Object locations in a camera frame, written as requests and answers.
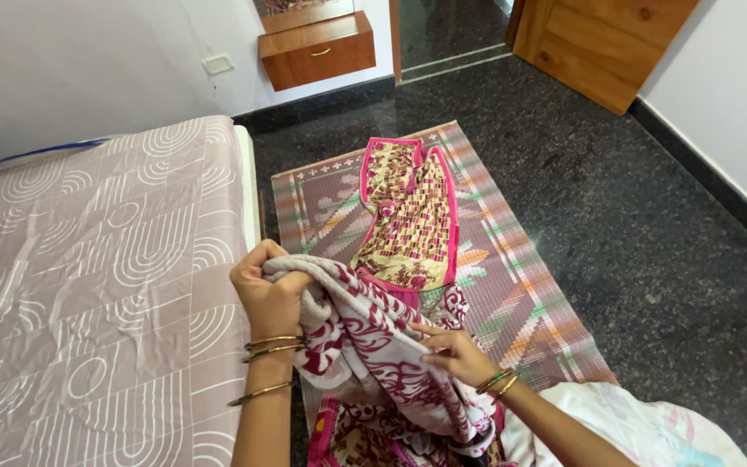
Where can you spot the white wall switch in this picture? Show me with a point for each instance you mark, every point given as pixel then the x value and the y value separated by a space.
pixel 218 63

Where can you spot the pink yellow patterned saree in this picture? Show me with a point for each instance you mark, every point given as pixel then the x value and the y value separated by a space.
pixel 412 220

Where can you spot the wooden door frame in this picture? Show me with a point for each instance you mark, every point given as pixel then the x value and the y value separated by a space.
pixel 395 39

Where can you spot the wall mirror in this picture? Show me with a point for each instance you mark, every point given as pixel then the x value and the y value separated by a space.
pixel 302 10

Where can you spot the person's left hand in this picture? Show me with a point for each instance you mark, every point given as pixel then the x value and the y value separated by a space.
pixel 270 301

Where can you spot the wooden door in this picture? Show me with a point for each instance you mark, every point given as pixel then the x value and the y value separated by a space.
pixel 597 45

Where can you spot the person's right hand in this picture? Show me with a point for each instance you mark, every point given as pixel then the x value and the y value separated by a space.
pixel 467 357

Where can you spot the green gold bangle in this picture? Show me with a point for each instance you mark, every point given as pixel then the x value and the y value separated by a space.
pixel 494 380

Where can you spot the white maroon patterned towel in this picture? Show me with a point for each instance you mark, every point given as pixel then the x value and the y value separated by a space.
pixel 373 350

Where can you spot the person's left fingers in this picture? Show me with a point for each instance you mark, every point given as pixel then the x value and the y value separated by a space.
pixel 274 254

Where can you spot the bed with mauve patterned sheet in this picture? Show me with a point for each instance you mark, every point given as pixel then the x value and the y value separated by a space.
pixel 88 292

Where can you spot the wooden wall drawer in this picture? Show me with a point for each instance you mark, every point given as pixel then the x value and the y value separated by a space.
pixel 315 55

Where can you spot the person's white printed clothing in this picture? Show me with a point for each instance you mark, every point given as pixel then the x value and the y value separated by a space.
pixel 626 428

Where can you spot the woven striped floor mat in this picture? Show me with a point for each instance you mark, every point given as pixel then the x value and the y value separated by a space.
pixel 529 292

